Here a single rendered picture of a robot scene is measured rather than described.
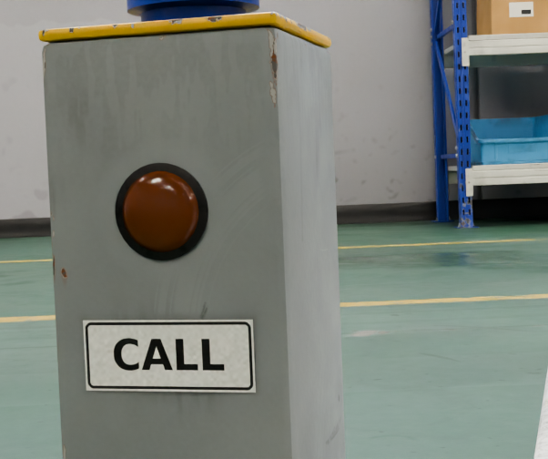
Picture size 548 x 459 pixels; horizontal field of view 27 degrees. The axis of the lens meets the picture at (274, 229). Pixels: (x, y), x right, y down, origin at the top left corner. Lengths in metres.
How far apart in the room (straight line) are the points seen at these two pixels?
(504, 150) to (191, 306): 4.57
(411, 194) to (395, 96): 0.47
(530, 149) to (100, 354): 4.60
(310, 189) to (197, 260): 0.04
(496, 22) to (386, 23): 0.79
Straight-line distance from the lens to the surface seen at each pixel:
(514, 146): 4.88
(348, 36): 5.51
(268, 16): 0.31
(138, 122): 0.32
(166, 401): 0.32
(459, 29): 4.82
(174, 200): 0.31
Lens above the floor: 0.27
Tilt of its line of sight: 3 degrees down
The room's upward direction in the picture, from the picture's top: 2 degrees counter-clockwise
